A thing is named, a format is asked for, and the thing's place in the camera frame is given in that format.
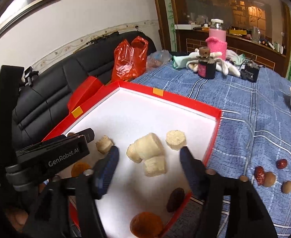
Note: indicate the small brown fruit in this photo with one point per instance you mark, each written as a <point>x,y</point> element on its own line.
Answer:
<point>71,134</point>

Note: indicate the large sugarcane piece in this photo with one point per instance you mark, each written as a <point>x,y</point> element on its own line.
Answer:
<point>150,145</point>

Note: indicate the hexagonal sugarcane piece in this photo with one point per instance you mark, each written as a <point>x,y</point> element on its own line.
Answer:
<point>175,140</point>

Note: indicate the pink bottle with knitted sleeve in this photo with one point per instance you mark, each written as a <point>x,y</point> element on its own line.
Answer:
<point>217,44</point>

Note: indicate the brown longan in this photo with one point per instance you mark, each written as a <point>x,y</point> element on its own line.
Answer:
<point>287,187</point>
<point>269,179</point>

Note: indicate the black jar with cork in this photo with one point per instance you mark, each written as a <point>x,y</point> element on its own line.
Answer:
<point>206,69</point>

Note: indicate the glass kettle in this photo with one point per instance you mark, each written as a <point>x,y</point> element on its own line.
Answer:
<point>256,34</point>

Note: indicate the blue plaid tablecloth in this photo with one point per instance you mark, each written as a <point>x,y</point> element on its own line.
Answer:
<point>247,119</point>

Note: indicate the black clip device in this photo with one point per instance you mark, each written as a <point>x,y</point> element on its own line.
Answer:
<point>30,75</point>

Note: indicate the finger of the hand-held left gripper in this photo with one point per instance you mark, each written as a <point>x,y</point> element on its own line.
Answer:
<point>61,140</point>
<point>85,133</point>

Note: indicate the large orange dried fruit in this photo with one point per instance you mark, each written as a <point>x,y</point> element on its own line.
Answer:
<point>146,225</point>

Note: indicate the dark dried date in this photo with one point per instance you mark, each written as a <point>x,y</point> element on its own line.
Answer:
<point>175,199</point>

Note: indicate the red box lid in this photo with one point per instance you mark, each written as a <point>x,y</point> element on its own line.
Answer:
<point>84,94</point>

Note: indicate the red date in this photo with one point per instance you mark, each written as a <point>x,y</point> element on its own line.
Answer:
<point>282,163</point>
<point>259,174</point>

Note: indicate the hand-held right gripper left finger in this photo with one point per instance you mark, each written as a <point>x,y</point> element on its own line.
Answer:
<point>108,164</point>

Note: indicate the white cotton glove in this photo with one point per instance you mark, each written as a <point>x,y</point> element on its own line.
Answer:
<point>192,64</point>
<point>228,68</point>

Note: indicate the mint green cloth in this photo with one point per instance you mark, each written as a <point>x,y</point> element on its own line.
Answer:
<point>180,61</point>

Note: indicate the red plastic bag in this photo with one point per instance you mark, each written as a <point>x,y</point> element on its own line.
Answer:
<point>129,59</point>

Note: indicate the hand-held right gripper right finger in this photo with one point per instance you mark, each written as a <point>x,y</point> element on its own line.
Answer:
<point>190,168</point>

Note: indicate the black leather sofa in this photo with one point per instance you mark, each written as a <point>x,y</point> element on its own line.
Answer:
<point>61,79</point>

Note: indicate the clear plastic bag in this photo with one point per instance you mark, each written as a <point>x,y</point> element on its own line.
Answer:
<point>160,58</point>

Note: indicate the red cardboard box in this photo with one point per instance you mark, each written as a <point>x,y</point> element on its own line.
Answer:
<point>140,111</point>

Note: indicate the small knobby sugarcane piece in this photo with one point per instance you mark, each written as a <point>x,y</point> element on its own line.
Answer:
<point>104,144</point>

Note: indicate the wooden counter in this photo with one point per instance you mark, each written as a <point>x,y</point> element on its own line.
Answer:
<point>247,48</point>

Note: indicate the black battery pack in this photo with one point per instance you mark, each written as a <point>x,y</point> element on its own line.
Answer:
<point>250,73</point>

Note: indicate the person's left hand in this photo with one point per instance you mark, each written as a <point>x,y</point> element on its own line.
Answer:
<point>19,219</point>

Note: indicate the wooden glass partition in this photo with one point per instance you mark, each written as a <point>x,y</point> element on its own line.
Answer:
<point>209,0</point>

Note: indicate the pale sugarcane piece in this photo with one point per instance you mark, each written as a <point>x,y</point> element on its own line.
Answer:
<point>155,166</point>
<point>133,155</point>

